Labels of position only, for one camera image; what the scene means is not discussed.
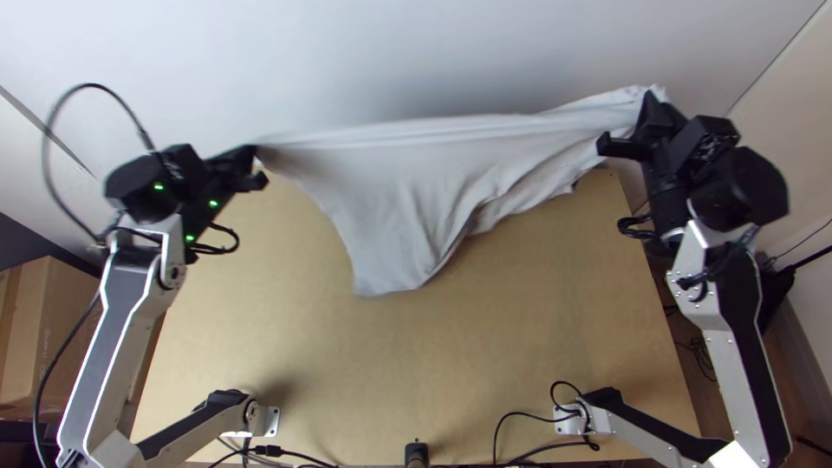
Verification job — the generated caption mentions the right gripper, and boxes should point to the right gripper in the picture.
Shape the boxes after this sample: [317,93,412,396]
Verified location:
[596,89,700,190]

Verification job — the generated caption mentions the white t-shirt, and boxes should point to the white t-shirt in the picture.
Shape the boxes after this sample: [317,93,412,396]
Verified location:
[254,82,671,299]

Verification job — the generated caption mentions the brown cardboard box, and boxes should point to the brown cardboard box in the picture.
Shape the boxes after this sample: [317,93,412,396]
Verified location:
[0,255,100,409]

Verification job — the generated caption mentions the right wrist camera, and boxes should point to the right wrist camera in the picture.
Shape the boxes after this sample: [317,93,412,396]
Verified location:
[675,115,742,172]

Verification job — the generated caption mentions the black cable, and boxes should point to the black cable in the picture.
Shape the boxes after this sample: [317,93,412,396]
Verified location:
[32,292,102,468]
[41,82,157,251]
[188,222,241,256]
[492,380,601,466]

